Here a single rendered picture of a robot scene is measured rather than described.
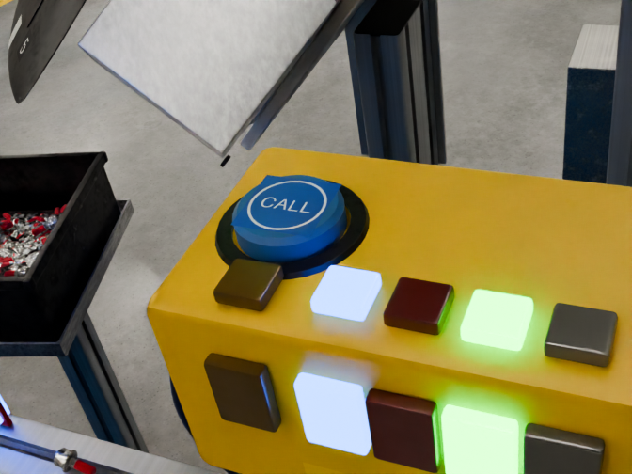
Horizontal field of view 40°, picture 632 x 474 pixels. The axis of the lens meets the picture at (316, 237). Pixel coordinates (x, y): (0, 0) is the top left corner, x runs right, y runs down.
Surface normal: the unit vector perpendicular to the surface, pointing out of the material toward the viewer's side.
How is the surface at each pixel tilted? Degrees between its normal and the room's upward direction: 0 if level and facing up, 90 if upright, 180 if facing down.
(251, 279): 0
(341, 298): 0
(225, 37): 55
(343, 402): 90
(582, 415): 90
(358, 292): 0
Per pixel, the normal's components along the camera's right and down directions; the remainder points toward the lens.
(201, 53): 0.10, 0.05
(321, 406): -0.38, 0.63
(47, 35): -0.68, -0.24
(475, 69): -0.14, -0.77
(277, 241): -0.19, -0.09
